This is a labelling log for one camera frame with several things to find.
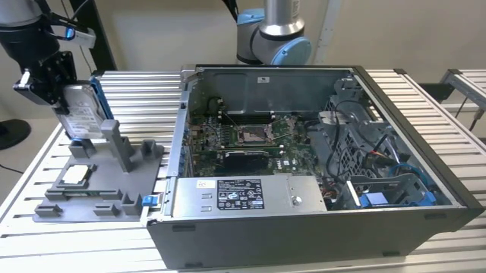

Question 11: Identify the silver CPU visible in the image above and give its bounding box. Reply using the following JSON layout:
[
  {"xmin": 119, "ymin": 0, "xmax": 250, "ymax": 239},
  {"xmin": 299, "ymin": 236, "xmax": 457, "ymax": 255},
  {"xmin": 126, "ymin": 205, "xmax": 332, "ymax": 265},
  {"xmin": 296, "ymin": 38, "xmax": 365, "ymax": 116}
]
[{"xmin": 63, "ymin": 164, "xmax": 95, "ymax": 184}]

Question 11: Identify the RAM slot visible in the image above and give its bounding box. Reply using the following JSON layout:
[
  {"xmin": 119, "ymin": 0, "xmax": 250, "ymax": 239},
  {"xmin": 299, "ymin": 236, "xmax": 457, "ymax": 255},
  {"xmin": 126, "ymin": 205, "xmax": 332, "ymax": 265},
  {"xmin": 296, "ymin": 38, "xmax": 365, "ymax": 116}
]
[
  {"xmin": 218, "ymin": 119, "xmax": 275, "ymax": 125},
  {"xmin": 219, "ymin": 113, "xmax": 275, "ymax": 119}
]

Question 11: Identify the blue wire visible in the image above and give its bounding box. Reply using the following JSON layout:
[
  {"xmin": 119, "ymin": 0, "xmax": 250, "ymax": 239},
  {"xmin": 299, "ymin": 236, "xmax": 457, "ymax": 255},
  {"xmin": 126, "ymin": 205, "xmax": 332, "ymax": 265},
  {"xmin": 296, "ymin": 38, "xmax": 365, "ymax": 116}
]
[{"xmin": 389, "ymin": 161, "xmax": 434, "ymax": 197}]

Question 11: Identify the black vertical post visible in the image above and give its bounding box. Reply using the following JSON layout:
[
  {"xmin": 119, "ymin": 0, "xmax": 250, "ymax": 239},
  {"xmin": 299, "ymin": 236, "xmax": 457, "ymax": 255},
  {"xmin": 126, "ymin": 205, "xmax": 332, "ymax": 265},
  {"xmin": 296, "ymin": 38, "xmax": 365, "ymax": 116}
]
[{"xmin": 73, "ymin": 0, "xmax": 119, "ymax": 72}]

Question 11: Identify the locking lever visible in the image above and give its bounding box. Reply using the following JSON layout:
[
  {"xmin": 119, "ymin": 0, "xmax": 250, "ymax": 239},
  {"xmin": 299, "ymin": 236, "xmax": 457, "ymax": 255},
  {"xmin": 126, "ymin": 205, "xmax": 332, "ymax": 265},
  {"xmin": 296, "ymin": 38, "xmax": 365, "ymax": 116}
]
[{"xmin": 222, "ymin": 110, "xmax": 244, "ymax": 129}]

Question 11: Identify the black and grey PC case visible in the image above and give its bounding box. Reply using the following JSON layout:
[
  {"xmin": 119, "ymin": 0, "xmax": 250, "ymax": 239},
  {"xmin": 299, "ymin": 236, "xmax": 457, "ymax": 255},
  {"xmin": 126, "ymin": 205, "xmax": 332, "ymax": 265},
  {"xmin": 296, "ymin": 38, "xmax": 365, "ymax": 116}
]
[{"xmin": 146, "ymin": 64, "xmax": 486, "ymax": 270}]

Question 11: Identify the black round monitor base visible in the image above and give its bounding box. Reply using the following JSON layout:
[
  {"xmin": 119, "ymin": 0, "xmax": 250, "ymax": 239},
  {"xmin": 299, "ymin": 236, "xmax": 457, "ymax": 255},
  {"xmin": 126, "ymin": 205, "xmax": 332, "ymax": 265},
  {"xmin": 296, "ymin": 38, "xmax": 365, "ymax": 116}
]
[{"xmin": 0, "ymin": 119, "xmax": 32, "ymax": 150}]

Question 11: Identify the green motherboard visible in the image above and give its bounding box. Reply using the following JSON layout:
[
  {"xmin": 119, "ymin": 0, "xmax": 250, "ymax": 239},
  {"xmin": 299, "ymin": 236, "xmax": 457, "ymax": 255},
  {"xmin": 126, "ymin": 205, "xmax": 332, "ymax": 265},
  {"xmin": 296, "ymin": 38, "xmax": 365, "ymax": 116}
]
[{"xmin": 187, "ymin": 112, "xmax": 331, "ymax": 177}]

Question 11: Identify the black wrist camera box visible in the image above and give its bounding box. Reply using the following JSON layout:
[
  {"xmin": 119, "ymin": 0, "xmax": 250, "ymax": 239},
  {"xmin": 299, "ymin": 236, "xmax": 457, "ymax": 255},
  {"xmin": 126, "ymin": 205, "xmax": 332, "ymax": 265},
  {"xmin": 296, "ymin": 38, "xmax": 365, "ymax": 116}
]
[{"xmin": 13, "ymin": 71, "xmax": 52, "ymax": 105}]

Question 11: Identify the hard disk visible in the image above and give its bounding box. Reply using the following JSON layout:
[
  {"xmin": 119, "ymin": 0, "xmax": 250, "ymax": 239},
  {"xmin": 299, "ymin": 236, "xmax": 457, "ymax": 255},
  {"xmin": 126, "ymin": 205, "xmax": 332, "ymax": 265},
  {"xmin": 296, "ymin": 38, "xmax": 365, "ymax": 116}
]
[{"xmin": 55, "ymin": 74, "xmax": 115, "ymax": 142}]

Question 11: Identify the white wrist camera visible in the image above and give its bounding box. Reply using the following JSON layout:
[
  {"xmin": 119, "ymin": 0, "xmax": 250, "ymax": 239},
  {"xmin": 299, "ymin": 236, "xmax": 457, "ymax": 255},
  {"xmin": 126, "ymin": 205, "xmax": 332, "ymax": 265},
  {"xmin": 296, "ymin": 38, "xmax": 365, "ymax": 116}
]
[{"xmin": 63, "ymin": 25, "xmax": 96, "ymax": 48}]

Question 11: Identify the grey metal drive cage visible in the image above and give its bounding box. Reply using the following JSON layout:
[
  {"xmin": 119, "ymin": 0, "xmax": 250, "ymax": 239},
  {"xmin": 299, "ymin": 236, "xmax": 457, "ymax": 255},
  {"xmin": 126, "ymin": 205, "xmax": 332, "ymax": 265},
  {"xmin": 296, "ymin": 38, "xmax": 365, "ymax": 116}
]
[{"xmin": 307, "ymin": 78, "xmax": 457, "ymax": 211}]

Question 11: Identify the black graphics card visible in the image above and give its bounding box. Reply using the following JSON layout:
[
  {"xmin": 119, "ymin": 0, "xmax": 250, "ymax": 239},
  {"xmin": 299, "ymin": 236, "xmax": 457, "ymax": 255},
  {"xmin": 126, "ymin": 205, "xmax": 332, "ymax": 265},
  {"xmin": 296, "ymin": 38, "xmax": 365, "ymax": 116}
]
[{"xmin": 222, "ymin": 150, "xmax": 271, "ymax": 170}]

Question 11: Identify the blue plastic disk carrier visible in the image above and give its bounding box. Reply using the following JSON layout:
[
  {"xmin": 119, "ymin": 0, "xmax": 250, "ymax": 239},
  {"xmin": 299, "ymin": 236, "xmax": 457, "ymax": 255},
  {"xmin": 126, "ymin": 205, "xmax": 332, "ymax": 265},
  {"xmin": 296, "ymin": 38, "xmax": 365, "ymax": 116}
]
[{"xmin": 358, "ymin": 193, "xmax": 435, "ymax": 207}]

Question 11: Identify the silver power supply unit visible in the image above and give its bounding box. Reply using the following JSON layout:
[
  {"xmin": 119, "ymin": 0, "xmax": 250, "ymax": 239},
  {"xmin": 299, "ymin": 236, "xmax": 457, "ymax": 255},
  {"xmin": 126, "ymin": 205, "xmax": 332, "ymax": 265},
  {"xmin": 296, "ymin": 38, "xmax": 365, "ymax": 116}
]
[{"xmin": 170, "ymin": 175, "xmax": 328, "ymax": 217}]

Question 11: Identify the grey plastic parts rack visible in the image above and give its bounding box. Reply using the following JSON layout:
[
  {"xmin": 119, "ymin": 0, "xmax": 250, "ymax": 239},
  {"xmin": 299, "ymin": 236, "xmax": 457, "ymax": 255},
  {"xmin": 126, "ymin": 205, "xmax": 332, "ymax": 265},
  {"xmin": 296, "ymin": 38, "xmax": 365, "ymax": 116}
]
[{"xmin": 32, "ymin": 119, "xmax": 168, "ymax": 224}]

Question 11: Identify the CPU socket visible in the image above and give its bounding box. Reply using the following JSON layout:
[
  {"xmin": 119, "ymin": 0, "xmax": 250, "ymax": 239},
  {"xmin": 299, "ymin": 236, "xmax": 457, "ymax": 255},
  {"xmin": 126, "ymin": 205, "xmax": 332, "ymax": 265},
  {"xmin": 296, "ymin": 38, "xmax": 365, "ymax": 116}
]
[{"xmin": 235, "ymin": 124, "xmax": 275, "ymax": 146}]

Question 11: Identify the yellow and red power wire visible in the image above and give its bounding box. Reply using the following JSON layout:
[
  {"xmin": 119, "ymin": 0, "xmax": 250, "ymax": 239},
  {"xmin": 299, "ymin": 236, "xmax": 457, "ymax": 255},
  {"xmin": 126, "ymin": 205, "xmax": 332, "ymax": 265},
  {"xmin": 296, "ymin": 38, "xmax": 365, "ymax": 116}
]
[{"xmin": 363, "ymin": 150, "xmax": 395, "ymax": 171}]

